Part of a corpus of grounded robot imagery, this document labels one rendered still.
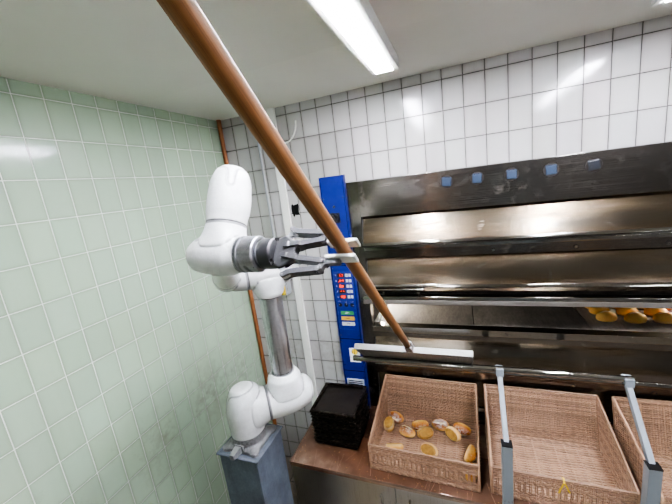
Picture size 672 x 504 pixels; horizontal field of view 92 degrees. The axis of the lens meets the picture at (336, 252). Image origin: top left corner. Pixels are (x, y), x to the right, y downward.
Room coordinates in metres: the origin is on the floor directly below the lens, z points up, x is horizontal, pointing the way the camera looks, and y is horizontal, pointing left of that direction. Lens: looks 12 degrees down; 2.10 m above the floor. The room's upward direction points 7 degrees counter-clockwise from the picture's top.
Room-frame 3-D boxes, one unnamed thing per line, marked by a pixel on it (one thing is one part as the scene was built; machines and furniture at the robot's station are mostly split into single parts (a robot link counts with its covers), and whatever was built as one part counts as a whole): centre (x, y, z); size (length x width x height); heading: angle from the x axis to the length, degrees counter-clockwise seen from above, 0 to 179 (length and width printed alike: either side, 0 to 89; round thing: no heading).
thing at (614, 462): (1.37, -0.93, 0.72); 0.56 x 0.49 x 0.28; 68
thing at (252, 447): (1.29, 0.51, 1.03); 0.22 x 0.18 x 0.06; 158
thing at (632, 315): (1.82, -1.71, 1.21); 0.61 x 0.48 x 0.06; 158
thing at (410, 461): (1.59, -0.38, 0.72); 0.56 x 0.49 x 0.28; 67
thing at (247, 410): (1.31, 0.49, 1.17); 0.18 x 0.16 x 0.22; 110
